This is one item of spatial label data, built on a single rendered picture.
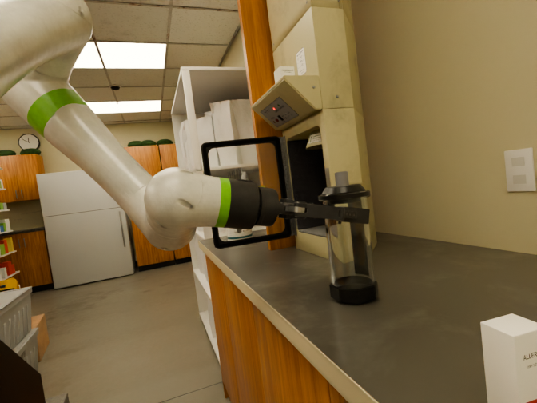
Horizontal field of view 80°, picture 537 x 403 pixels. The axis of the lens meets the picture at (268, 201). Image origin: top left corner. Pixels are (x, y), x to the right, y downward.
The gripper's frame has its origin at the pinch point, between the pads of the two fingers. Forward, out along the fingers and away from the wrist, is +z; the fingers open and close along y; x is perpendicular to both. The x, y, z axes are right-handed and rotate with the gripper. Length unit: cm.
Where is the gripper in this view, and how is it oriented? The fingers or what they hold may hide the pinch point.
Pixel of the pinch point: (344, 214)
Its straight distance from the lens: 70.4
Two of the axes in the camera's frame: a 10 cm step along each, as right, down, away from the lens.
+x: -0.9, 10.0, -0.3
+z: 9.3, 1.0, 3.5
